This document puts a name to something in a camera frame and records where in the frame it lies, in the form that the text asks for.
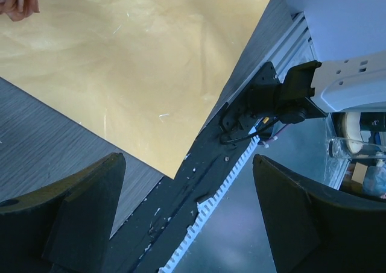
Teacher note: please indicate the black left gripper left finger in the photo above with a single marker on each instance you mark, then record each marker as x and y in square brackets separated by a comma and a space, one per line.
[64, 226]

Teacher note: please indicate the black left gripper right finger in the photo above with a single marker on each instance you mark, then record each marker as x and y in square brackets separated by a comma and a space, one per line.
[312, 227]

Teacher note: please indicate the orange yellow wrapping paper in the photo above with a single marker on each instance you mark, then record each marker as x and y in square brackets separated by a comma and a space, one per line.
[142, 74]

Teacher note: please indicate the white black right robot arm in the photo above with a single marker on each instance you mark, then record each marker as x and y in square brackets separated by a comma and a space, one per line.
[315, 89]

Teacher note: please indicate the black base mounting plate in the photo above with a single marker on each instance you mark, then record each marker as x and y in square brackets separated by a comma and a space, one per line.
[147, 239]

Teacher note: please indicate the white slotted cable duct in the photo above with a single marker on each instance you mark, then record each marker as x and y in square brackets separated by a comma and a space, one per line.
[206, 246]

